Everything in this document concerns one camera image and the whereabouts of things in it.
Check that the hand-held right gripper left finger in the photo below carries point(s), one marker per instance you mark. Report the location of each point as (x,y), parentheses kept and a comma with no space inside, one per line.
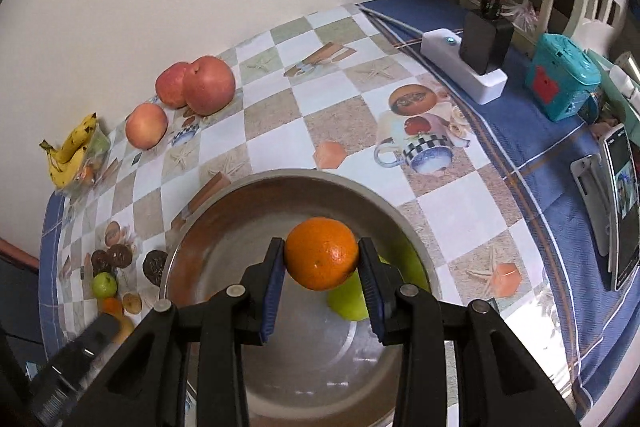
(270,302)

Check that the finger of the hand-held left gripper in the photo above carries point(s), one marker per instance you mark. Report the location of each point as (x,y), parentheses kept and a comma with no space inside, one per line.
(75,362)

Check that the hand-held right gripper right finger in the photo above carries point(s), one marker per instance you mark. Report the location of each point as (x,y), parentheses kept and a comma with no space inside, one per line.
(372,302)

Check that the green apple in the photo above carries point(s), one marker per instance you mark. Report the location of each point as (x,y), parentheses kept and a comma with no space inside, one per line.
(350,304)
(104,284)

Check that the round metal bowl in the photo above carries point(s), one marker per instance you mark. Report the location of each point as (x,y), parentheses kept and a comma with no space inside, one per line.
(300,357)

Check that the small tangerine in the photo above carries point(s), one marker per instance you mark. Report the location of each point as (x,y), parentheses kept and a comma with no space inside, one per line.
(111,305)

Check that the small tan nut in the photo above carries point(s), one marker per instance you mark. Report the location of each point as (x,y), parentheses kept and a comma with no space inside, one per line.
(132,302)

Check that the checkered printed tablecloth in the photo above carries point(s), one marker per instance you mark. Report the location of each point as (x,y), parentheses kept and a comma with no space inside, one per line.
(325,107)

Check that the yellow banana bunch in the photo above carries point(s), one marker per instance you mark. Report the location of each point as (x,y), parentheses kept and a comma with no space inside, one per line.
(65,157)

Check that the red apple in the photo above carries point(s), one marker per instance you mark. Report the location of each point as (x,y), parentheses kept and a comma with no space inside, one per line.
(146,126)
(210,85)
(170,84)

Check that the blue tablecloth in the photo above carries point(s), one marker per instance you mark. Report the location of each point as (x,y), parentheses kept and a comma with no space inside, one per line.
(540,147)

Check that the white phone stand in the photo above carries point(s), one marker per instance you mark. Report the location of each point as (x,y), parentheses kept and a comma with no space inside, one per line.
(590,197)

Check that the white power strip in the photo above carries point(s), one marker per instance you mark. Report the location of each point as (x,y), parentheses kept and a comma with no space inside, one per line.
(450,57)

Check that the smartphone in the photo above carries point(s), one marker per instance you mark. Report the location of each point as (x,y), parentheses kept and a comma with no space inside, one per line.
(625,207)

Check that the black power adapter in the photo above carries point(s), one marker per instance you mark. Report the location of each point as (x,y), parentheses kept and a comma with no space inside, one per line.
(482,42)

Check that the teal toy box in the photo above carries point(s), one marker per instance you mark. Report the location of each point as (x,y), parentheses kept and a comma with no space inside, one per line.
(560,77)

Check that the pink white flower ornament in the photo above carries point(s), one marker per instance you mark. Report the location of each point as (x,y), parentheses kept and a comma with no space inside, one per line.
(520,10)

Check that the white plastic item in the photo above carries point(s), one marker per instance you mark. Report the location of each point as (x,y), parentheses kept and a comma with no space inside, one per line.
(627,74)

